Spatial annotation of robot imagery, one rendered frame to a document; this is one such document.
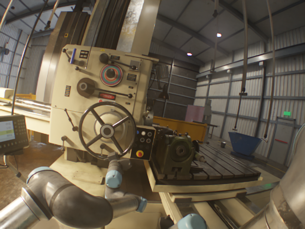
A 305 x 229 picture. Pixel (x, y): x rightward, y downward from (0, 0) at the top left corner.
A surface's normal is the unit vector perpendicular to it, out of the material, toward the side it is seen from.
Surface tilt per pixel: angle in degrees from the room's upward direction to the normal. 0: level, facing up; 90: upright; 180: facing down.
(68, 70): 90
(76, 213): 64
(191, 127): 90
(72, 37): 90
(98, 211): 55
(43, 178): 19
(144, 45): 90
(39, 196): 40
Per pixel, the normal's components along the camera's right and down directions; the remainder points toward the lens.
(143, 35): 0.17, 0.10
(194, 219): 0.41, -0.82
